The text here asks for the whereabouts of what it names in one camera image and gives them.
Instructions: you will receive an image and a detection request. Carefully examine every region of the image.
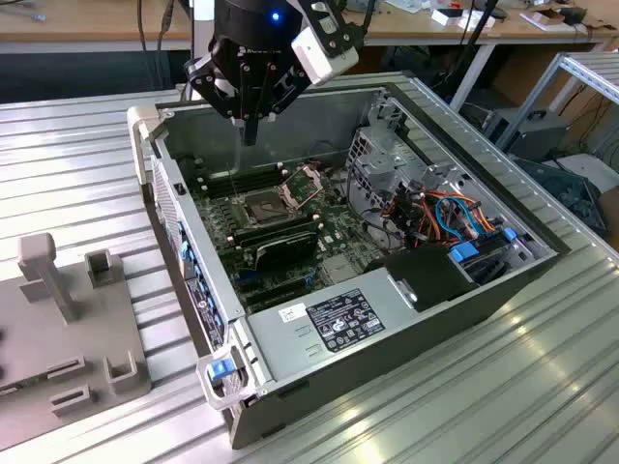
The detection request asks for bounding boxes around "blue case latch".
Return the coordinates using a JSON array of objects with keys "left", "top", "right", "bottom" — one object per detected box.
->
[{"left": 206, "top": 359, "right": 234, "bottom": 384}]

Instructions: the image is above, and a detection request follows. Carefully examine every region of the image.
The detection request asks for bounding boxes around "silver drive cage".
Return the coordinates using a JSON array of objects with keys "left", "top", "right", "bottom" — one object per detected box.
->
[{"left": 343, "top": 89, "right": 474, "bottom": 223}]

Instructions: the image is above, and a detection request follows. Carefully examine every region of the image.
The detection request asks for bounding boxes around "silver chipset heatsink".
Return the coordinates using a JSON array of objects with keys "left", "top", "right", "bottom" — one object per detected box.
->
[{"left": 320, "top": 254, "right": 360, "bottom": 285}]

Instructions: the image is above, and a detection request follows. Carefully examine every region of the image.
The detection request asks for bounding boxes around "open cardboard box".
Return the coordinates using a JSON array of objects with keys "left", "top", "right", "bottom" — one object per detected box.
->
[{"left": 519, "top": 7, "right": 568, "bottom": 34}]

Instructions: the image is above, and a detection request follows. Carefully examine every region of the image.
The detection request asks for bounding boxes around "black expansion slot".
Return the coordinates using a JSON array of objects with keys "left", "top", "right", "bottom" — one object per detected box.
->
[
  {"left": 236, "top": 277, "right": 310, "bottom": 299},
  {"left": 244, "top": 289, "right": 313, "bottom": 313}
]

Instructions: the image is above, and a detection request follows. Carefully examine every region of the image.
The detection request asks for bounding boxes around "blue wire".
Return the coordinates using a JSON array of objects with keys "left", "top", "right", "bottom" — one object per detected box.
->
[{"left": 433, "top": 194, "right": 486, "bottom": 242}]

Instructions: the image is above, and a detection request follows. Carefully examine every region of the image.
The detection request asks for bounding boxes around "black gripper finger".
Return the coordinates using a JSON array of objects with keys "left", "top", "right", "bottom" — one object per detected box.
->
[
  {"left": 183, "top": 54, "right": 252, "bottom": 146},
  {"left": 251, "top": 67, "right": 311, "bottom": 146}
]

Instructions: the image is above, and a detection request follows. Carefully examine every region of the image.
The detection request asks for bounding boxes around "black graphics card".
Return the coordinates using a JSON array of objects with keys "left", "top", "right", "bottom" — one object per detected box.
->
[{"left": 251, "top": 229, "right": 321, "bottom": 272}]

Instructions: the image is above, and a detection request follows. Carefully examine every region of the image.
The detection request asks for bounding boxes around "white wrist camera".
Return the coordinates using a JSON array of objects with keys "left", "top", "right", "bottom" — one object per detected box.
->
[{"left": 291, "top": 26, "right": 360, "bottom": 87}]

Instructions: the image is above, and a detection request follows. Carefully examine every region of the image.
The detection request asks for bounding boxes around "black stand pole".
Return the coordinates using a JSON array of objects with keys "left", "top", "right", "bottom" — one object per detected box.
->
[{"left": 461, "top": 0, "right": 500, "bottom": 49}]

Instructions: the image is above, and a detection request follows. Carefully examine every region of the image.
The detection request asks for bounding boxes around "dark teal panel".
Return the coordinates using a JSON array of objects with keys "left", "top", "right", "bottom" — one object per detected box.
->
[{"left": 511, "top": 155, "right": 609, "bottom": 236}]

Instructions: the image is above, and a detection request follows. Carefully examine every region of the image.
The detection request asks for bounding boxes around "grey parts rack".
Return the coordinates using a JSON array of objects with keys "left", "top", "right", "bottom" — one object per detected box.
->
[{"left": 0, "top": 231, "right": 153, "bottom": 453}]

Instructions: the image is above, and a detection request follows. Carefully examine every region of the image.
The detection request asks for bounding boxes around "black wire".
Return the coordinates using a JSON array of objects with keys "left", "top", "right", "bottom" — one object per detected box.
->
[{"left": 343, "top": 168, "right": 407, "bottom": 250}]

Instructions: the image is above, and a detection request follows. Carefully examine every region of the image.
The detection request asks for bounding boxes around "white box with red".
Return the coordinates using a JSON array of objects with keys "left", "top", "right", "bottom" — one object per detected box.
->
[{"left": 428, "top": 7, "right": 466, "bottom": 28}]

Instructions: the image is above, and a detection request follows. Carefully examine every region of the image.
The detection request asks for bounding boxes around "green motherboard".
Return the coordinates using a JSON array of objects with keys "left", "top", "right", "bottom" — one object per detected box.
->
[{"left": 186, "top": 153, "right": 391, "bottom": 315}]

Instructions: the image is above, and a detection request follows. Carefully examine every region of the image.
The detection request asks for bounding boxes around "black camera bracket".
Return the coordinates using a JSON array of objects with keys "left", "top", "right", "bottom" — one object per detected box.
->
[{"left": 297, "top": 0, "right": 365, "bottom": 55}]

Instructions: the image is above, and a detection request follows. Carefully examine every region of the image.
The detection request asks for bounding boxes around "CPU socket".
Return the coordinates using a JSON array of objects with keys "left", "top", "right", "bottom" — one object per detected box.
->
[{"left": 240, "top": 188, "right": 292, "bottom": 229}]

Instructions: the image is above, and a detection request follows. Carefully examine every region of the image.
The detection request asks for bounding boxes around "grey equipment box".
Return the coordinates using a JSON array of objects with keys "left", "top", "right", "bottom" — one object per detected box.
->
[{"left": 482, "top": 106, "right": 573, "bottom": 163}]

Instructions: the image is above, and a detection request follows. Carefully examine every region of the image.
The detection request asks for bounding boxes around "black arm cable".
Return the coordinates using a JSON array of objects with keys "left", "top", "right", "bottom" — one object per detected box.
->
[{"left": 136, "top": 0, "right": 176, "bottom": 53}]

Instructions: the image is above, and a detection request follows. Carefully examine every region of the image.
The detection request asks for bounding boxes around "thin wire locking lever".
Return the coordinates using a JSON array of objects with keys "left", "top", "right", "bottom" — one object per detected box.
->
[{"left": 225, "top": 161, "right": 241, "bottom": 202}]

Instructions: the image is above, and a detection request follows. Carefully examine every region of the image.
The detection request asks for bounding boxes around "metal socket cover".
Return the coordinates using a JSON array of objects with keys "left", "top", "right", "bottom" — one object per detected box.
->
[{"left": 279, "top": 162, "right": 325, "bottom": 210}]

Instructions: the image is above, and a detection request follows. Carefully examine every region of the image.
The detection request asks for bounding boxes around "silver power supply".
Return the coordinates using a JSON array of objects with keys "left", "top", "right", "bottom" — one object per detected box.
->
[{"left": 245, "top": 268, "right": 423, "bottom": 384}]

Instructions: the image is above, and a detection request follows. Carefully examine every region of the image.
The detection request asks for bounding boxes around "grey case handle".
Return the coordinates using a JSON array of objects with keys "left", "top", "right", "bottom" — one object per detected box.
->
[
  {"left": 126, "top": 105, "right": 162, "bottom": 186},
  {"left": 194, "top": 354, "right": 253, "bottom": 412}
]

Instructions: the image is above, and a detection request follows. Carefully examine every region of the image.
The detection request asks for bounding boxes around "orange wire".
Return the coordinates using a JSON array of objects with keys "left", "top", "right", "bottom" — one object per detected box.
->
[{"left": 384, "top": 190, "right": 499, "bottom": 246}]

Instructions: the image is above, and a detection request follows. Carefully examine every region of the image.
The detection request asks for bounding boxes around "wooden desk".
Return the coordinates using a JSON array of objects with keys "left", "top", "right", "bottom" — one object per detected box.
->
[{"left": 0, "top": 0, "right": 618, "bottom": 115}]

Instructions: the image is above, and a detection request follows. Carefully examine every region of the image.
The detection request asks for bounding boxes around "grey open PC case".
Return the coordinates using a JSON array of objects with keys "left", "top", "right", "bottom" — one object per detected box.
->
[{"left": 126, "top": 81, "right": 573, "bottom": 451}]

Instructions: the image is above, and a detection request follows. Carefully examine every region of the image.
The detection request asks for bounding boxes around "black plastic shroud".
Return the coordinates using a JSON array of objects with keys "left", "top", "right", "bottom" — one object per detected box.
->
[{"left": 363, "top": 243, "right": 481, "bottom": 314}]

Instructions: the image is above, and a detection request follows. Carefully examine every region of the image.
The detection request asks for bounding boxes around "light blue network cable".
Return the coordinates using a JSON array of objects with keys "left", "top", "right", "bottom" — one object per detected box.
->
[{"left": 12, "top": 0, "right": 49, "bottom": 23}]

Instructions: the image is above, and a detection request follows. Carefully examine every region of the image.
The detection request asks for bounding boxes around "brown cardboard box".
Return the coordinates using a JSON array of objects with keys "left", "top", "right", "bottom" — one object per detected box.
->
[{"left": 595, "top": 186, "right": 619, "bottom": 239}]

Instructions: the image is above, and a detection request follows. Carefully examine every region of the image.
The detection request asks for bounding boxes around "aluminium profile frame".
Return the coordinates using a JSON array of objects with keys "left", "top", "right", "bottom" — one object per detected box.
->
[{"left": 496, "top": 50, "right": 619, "bottom": 156}]

